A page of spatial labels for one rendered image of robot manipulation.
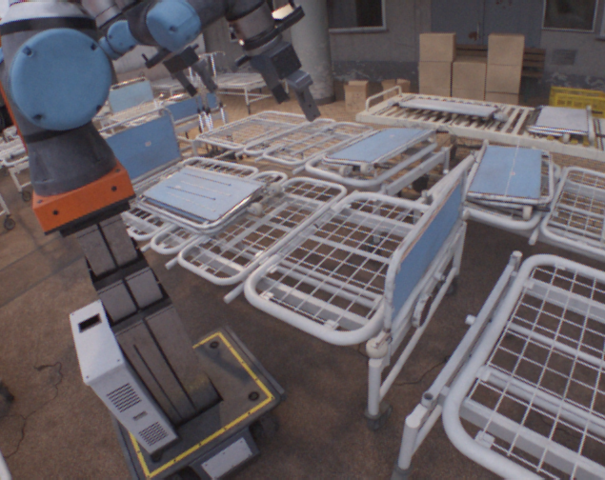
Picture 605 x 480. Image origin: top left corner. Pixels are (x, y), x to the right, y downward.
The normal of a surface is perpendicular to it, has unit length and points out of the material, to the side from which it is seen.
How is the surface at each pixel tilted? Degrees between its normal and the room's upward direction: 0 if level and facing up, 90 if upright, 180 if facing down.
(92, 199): 90
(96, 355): 0
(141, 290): 90
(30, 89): 98
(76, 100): 97
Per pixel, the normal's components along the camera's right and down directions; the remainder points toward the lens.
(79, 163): 0.69, 0.01
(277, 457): -0.11, -0.84
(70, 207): 0.62, 0.36
